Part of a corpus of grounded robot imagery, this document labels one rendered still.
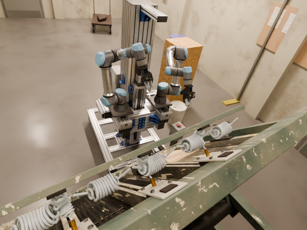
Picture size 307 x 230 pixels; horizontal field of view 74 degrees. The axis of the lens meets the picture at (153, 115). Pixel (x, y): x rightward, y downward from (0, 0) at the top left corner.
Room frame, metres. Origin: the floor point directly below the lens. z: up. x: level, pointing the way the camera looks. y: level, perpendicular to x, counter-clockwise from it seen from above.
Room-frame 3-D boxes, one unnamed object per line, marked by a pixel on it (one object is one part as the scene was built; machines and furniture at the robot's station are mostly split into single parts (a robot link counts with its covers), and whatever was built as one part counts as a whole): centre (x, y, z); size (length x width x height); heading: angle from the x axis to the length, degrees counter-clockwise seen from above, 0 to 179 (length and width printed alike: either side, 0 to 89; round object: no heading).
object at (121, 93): (1.69, 0.37, 1.20); 0.13 x 0.12 x 0.14; 140
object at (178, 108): (2.86, -0.40, 0.24); 0.32 x 0.30 x 0.47; 123
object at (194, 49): (3.46, -0.30, 0.63); 0.50 x 0.42 x 1.25; 129
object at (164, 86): (1.97, -0.05, 1.20); 0.13 x 0.12 x 0.14; 97
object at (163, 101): (1.97, -0.05, 1.09); 0.15 x 0.15 x 0.10
